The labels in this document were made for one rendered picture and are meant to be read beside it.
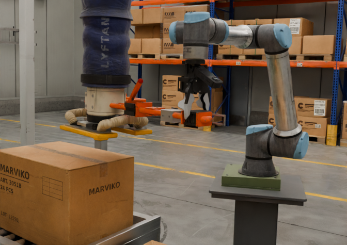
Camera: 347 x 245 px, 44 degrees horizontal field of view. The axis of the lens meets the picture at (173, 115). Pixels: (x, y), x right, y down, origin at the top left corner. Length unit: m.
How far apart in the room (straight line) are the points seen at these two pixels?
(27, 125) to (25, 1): 1.38
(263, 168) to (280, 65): 0.60
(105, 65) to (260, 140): 0.98
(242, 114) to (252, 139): 8.33
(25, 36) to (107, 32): 3.26
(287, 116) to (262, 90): 8.32
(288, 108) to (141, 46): 8.69
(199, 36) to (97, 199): 0.92
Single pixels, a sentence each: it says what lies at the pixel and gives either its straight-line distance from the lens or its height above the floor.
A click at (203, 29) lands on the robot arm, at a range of 1.51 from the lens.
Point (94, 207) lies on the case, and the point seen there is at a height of 0.75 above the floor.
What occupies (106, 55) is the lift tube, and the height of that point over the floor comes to 1.43.
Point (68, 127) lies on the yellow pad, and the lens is 2.01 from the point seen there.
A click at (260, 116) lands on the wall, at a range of 10.48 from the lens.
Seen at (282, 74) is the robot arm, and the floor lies 1.38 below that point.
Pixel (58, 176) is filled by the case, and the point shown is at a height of 0.91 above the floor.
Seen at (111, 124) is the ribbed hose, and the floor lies 1.15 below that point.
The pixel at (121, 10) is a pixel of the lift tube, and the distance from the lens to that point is 1.91.
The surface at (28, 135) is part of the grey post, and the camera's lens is 5.16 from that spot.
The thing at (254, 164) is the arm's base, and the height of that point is 0.87.
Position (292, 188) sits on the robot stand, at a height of 0.75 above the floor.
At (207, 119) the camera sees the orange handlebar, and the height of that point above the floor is 1.22.
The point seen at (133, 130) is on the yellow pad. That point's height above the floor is 1.11.
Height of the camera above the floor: 1.39
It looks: 6 degrees down
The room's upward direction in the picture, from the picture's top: 2 degrees clockwise
